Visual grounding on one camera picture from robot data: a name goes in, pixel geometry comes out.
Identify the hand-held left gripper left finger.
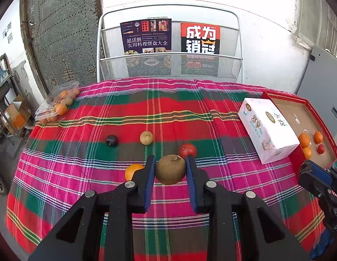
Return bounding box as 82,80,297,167
28,155,157,261

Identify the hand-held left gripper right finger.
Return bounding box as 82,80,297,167
185,155,312,261

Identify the large brown pear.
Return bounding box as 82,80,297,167
155,154,187,185

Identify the large orange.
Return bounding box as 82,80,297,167
298,133,311,148

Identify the small brown pear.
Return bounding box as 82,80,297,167
140,131,154,145

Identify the red cardboard box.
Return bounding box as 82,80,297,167
260,89,337,180

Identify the pink white tissue pack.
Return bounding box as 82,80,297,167
237,97,300,165

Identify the red green plaid tablecloth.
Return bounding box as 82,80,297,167
7,77,337,261

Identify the pile of small brown produce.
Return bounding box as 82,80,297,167
38,86,80,123

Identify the silver metal mesh rack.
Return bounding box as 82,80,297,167
96,5,243,83

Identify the clear plastic clamshell container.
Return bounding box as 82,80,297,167
35,81,80,123

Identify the dark purple cookbook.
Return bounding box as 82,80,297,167
120,18,172,78

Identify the red and black book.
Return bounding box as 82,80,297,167
180,22,221,77

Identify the white framed window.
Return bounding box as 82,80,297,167
290,0,337,51

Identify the grey studded metal door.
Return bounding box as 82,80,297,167
20,0,104,101

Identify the white wall notice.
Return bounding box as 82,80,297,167
5,22,14,42

